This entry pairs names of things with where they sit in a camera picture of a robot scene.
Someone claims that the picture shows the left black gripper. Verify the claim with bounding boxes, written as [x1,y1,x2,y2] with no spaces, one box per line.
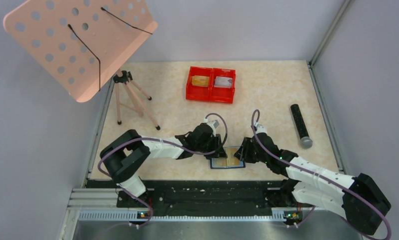
[195,133,228,159]

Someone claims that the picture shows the gold vip card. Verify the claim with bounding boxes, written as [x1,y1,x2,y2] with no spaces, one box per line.
[191,75,210,88]
[225,147,241,168]
[210,158,228,169]

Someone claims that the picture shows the navy blue card holder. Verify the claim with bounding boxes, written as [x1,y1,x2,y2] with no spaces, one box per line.
[210,146,246,170]

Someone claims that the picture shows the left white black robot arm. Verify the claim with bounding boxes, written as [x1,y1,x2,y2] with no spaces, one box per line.
[99,121,227,207]

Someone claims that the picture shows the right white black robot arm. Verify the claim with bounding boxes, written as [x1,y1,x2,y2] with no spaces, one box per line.
[234,133,392,236]

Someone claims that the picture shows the silver card in bin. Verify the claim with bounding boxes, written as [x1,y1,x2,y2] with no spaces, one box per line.
[213,76,234,89]

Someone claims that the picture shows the right red plastic bin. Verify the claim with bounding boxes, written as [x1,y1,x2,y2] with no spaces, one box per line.
[209,68,236,104]

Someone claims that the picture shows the red plastic bin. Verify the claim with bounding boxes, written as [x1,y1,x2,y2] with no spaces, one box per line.
[185,66,213,102]
[209,68,236,104]

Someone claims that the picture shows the black microphone with grey head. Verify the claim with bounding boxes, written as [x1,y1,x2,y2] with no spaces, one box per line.
[290,103,313,149]

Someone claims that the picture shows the left red plastic bin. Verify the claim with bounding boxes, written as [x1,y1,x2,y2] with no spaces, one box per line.
[185,66,213,102]

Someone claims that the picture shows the pink tripod stand legs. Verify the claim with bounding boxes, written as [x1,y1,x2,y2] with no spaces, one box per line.
[112,68,161,131]

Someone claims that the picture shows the pink perforated music stand desk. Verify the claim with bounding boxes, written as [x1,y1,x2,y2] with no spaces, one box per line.
[3,0,158,103]

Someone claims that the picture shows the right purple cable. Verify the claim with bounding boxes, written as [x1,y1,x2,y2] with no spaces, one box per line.
[250,109,393,240]

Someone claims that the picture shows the purple cable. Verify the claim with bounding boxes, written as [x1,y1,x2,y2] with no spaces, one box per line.
[250,109,393,240]
[97,113,229,229]

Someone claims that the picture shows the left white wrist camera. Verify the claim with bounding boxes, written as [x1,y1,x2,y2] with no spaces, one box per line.
[203,118,220,136]

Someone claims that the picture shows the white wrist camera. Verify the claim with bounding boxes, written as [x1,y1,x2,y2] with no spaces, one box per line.
[203,118,220,136]
[253,122,268,135]

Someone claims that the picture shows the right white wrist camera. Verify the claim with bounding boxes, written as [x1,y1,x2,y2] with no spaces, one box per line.
[253,122,268,135]

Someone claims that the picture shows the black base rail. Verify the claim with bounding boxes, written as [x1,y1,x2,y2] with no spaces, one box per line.
[68,180,312,223]

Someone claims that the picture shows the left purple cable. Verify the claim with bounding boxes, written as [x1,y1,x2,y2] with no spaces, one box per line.
[97,113,229,229]

